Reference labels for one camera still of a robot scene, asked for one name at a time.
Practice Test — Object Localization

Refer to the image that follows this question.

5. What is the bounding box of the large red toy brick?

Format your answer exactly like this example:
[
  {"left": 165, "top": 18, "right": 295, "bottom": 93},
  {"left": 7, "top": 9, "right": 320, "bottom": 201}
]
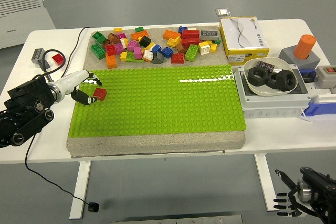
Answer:
[
  {"left": 181, "top": 29, "right": 201, "bottom": 39},
  {"left": 181, "top": 38, "right": 201, "bottom": 49}
]

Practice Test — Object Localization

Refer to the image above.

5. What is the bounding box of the grey block holder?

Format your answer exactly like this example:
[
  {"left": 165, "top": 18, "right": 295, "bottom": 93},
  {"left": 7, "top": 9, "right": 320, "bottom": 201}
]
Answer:
[{"left": 278, "top": 45, "right": 321, "bottom": 70}]

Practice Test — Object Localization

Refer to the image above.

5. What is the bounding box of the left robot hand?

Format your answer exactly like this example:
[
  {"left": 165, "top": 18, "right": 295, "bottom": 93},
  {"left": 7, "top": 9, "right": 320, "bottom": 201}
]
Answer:
[{"left": 55, "top": 69, "right": 103, "bottom": 106}]

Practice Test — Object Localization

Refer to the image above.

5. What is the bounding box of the black cord with plug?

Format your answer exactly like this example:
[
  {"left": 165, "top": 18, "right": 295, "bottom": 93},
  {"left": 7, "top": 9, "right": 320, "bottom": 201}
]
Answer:
[{"left": 25, "top": 26, "right": 100, "bottom": 213}]

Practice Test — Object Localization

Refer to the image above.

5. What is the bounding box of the long orange toy brick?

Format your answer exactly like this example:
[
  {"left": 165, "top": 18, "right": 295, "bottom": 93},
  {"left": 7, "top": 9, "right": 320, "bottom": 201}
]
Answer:
[
  {"left": 131, "top": 30, "right": 150, "bottom": 41},
  {"left": 163, "top": 29, "right": 182, "bottom": 40}
]

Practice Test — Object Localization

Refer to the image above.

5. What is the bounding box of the white panel heater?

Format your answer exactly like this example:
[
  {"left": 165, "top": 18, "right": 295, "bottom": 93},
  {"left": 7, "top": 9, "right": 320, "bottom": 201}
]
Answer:
[{"left": 0, "top": 0, "right": 56, "bottom": 50}]

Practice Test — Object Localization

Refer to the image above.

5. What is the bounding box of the large black nut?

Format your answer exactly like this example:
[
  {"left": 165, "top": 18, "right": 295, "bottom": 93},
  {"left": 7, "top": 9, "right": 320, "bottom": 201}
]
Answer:
[
  {"left": 266, "top": 72, "right": 279, "bottom": 90},
  {"left": 247, "top": 67, "right": 269, "bottom": 87},
  {"left": 275, "top": 69, "right": 297, "bottom": 94}
]

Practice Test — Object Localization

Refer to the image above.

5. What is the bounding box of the blue and white plastic device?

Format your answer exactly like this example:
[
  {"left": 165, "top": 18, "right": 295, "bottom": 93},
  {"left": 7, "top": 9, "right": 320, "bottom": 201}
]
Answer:
[{"left": 304, "top": 94, "right": 336, "bottom": 116}]

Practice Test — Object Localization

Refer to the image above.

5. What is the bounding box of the white cable tie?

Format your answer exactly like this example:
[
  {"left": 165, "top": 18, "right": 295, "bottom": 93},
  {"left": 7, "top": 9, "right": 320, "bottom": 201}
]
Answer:
[{"left": 299, "top": 108, "right": 313, "bottom": 124}]

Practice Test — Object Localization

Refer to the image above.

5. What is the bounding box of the small grey toy brick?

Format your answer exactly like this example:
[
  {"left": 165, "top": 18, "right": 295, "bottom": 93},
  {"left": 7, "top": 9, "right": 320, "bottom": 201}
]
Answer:
[{"left": 36, "top": 59, "right": 50, "bottom": 71}]

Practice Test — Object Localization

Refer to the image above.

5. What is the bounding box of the white slotted rail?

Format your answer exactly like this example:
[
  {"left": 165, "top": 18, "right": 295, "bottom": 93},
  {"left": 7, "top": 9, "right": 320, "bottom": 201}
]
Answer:
[{"left": 306, "top": 82, "right": 336, "bottom": 96}]

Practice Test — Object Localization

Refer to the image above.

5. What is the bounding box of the dark green long toy brick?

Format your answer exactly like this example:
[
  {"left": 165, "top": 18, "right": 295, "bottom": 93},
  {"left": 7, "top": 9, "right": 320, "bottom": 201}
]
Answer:
[{"left": 90, "top": 42, "right": 107, "bottom": 60}]

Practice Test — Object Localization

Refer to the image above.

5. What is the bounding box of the grey sloped toy brick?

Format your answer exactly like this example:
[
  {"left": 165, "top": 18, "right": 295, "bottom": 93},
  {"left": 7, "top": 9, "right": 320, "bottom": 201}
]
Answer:
[{"left": 151, "top": 52, "right": 165, "bottom": 65}]

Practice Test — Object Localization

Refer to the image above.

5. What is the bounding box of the white table leg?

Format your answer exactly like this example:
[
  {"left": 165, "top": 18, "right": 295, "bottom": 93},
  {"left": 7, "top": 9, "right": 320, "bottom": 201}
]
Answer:
[
  {"left": 254, "top": 153, "right": 279, "bottom": 212},
  {"left": 69, "top": 160, "right": 92, "bottom": 220}
]

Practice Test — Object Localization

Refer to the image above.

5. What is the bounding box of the light grey junction box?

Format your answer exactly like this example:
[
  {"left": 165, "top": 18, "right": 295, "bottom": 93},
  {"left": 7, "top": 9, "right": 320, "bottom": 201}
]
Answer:
[{"left": 232, "top": 63, "right": 313, "bottom": 119}]

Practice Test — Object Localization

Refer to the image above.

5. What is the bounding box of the dark green square toy brick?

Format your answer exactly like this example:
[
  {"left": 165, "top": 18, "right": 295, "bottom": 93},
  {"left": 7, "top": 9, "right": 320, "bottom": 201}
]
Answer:
[{"left": 91, "top": 31, "right": 107, "bottom": 44}]

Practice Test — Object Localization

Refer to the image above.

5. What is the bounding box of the orange cylinder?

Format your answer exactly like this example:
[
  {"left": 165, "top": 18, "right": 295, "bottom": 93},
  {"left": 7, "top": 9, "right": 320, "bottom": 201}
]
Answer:
[{"left": 293, "top": 34, "right": 317, "bottom": 60}]

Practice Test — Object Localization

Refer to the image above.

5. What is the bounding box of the green toy baseplate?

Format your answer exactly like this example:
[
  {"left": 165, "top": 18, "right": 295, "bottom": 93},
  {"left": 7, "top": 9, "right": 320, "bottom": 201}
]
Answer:
[{"left": 68, "top": 64, "right": 247, "bottom": 137}]

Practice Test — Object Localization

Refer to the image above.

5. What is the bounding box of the small silvery packet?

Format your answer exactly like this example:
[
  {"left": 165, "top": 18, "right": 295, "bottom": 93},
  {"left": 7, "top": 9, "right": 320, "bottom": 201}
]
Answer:
[{"left": 215, "top": 8, "right": 232, "bottom": 17}]

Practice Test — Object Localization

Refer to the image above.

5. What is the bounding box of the flat lime green toy brick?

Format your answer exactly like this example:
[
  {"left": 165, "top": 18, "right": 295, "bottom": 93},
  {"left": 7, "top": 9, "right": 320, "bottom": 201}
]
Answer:
[{"left": 125, "top": 52, "right": 144, "bottom": 63}]

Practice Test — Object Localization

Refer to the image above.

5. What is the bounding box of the blue clamp piece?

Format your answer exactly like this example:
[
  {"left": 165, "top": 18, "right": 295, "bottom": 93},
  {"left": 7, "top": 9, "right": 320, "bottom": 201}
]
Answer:
[{"left": 299, "top": 68, "right": 317, "bottom": 83}]

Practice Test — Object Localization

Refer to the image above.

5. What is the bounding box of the grey metal plate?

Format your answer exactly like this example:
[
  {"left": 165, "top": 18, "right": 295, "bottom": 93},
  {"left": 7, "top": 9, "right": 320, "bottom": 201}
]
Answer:
[{"left": 111, "top": 215, "right": 244, "bottom": 224}]

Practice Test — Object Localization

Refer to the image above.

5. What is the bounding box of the grey switch box red button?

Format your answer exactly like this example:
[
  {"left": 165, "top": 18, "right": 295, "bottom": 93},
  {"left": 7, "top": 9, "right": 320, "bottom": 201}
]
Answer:
[{"left": 314, "top": 66, "right": 336, "bottom": 89}]

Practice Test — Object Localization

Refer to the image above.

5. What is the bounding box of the white and yellow cardboard box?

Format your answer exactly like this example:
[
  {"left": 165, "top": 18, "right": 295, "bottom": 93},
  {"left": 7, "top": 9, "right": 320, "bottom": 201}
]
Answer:
[{"left": 218, "top": 16, "right": 270, "bottom": 65}]

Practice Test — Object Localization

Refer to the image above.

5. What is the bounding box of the grey toy brick with holes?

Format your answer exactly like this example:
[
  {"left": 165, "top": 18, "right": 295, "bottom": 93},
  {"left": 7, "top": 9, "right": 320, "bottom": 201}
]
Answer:
[
  {"left": 199, "top": 29, "right": 219, "bottom": 41},
  {"left": 31, "top": 48, "right": 45, "bottom": 64}
]

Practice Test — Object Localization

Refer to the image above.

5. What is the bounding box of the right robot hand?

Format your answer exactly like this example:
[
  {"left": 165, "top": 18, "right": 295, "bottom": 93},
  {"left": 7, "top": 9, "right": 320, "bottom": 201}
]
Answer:
[{"left": 272, "top": 169, "right": 316, "bottom": 218}]

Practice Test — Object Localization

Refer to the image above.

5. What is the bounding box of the black toy brick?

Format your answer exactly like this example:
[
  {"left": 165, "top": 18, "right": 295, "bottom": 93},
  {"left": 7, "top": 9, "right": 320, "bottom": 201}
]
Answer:
[{"left": 139, "top": 35, "right": 152, "bottom": 48}]

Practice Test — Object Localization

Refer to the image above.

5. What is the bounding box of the dark purple circuit board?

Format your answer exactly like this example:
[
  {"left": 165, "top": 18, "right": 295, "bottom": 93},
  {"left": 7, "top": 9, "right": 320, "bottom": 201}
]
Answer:
[{"left": 256, "top": 60, "right": 276, "bottom": 72}]

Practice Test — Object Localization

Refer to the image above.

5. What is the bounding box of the white bowl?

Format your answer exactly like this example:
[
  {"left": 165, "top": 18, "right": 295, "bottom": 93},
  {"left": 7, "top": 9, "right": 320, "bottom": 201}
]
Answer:
[{"left": 243, "top": 57, "right": 299, "bottom": 97}]

